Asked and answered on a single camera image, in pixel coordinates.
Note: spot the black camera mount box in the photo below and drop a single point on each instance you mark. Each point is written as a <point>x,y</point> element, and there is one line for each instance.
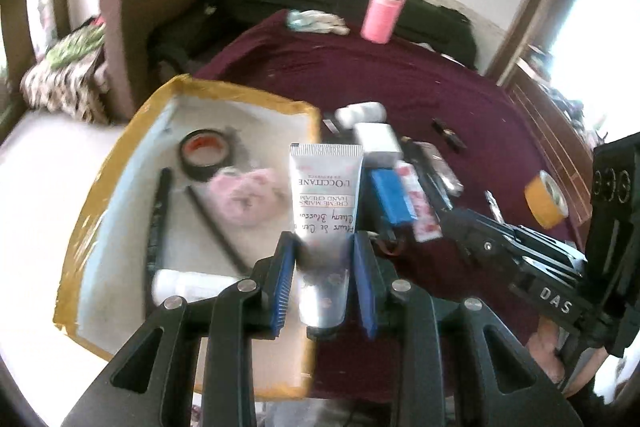
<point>612,248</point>

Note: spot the white charger adapter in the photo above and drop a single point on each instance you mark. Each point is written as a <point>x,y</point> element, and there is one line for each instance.
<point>377,139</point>

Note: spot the yellow tape roll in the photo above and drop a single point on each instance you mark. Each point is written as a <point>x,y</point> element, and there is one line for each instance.
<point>546,201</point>

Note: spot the black lipstick tube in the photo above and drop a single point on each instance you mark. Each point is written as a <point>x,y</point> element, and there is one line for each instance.
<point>449,135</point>

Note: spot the brown armchair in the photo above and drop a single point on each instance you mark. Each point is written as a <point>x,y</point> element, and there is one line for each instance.
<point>128,24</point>

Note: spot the patterned flat case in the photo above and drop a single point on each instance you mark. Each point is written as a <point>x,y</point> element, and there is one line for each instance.
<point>451,182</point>

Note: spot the black sofa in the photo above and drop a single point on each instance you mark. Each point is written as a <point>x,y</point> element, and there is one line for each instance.
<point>193,37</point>

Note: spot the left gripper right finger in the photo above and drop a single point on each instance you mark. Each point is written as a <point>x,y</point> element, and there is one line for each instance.
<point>496,381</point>

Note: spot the yellow taped foam box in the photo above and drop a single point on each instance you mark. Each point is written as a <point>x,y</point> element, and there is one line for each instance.
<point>100,299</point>

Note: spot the red white packet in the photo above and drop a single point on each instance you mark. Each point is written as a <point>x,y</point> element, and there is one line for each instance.
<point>425,225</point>

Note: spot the thin black pencil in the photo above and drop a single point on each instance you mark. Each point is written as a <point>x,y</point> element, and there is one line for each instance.
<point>229,250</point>

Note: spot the patterned blanket pile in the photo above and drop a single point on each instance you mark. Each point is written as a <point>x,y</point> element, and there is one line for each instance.
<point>71,78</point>

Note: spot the black marker pen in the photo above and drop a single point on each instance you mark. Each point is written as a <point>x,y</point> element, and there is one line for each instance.
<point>156,235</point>

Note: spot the white teal gloves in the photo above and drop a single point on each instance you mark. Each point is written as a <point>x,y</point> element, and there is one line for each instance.
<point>316,22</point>

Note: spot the white round jar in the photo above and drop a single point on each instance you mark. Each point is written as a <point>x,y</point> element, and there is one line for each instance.
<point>352,114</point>

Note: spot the small metal clip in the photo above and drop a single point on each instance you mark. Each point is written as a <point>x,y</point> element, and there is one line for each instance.
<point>494,207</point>

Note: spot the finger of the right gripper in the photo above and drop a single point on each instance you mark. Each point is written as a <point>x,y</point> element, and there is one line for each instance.
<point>476,235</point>

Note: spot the person's right hand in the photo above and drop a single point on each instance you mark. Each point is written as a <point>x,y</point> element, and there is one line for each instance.
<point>542,347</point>

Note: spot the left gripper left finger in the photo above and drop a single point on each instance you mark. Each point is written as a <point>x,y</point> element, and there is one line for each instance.
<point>150,380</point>

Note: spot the blue rectangular box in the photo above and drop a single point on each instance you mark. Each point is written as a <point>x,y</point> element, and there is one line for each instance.
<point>391,197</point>

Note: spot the black tape roll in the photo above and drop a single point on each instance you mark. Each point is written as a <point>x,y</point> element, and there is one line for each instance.
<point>203,152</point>

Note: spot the pink water bottle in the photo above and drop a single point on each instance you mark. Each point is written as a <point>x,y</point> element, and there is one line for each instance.
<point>380,20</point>

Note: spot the white roll in box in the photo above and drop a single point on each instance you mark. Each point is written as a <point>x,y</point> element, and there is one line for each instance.
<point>191,286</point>

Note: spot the pink fluffy pom-pom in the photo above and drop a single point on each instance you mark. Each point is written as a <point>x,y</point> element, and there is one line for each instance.
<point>246,198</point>

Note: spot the maroon bed cover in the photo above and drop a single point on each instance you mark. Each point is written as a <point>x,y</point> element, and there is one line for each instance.
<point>415,85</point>

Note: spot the white L'Occitane hand cream tube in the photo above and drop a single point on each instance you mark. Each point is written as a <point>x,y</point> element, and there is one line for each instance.
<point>325,184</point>

